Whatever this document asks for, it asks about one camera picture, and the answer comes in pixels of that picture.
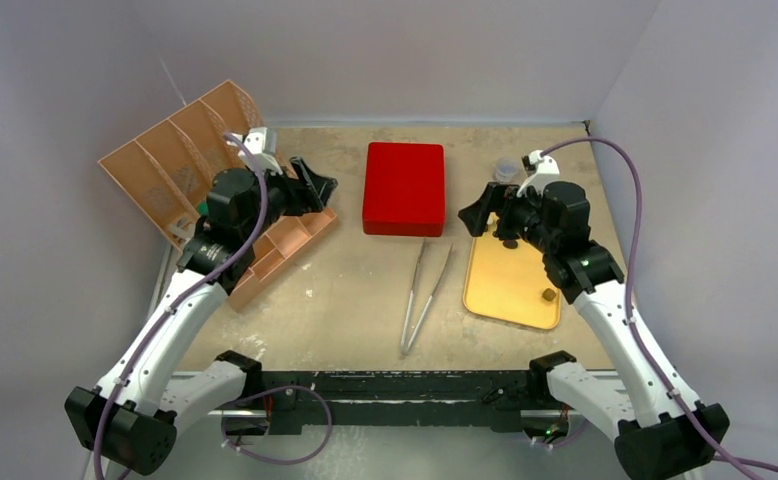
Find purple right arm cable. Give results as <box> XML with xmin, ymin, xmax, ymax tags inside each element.
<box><xmin>539</xmin><ymin>137</ymin><xmax>778</xmax><ymax>480</ymax></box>

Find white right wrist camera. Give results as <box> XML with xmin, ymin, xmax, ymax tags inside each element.
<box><xmin>516</xmin><ymin>150</ymin><xmax>560</xmax><ymax>198</ymax></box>

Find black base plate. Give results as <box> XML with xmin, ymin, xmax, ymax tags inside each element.
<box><xmin>223</xmin><ymin>370</ymin><xmax>561</xmax><ymax>435</ymax></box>

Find small clear plastic cup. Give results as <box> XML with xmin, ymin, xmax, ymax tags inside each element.
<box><xmin>492</xmin><ymin>157</ymin><xmax>522</xmax><ymax>184</ymax></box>

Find metal slotted tongs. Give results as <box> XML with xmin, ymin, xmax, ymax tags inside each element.
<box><xmin>399</xmin><ymin>240</ymin><xmax>454</xmax><ymax>357</ymax></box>

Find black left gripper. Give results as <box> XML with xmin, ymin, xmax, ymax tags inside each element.
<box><xmin>242</xmin><ymin>157</ymin><xmax>334</xmax><ymax>243</ymax></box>

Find peach plastic file organizer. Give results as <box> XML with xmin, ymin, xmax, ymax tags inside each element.
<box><xmin>99</xmin><ymin>80</ymin><xmax>338</xmax><ymax>310</ymax></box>

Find caramel barrel chocolate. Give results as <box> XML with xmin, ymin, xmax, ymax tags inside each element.
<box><xmin>542</xmin><ymin>288</ymin><xmax>557</xmax><ymax>302</ymax></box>

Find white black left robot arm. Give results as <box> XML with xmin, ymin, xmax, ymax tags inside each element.
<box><xmin>64</xmin><ymin>157</ymin><xmax>338</xmax><ymax>479</ymax></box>

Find yellow plastic tray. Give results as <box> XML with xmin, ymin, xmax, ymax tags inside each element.
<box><xmin>463</xmin><ymin>214</ymin><xmax>561</xmax><ymax>330</ymax></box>

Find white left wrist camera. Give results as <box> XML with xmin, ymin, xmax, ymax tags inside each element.
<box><xmin>237</xmin><ymin>127</ymin><xmax>283</xmax><ymax>175</ymax></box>

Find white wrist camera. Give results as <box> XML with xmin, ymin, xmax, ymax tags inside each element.
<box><xmin>516</xmin><ymin>150</ymin><xmax>560</xmax><ymax>198</ymax></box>
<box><xmin>237</xmin><ymin>127</ymin><xmax>283</xmax><ymax>175</ymax></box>

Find red box lid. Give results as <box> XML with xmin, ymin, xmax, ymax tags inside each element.
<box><xmin>361</xmin><ymin>142</ymin><xmax>447</xmax><ymax>238</ymax></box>

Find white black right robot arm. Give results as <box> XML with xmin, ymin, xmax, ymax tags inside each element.
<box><xmin>458</xmin><ymin>181</ymin><xmax>730</xmax><ymax>479</ymax></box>

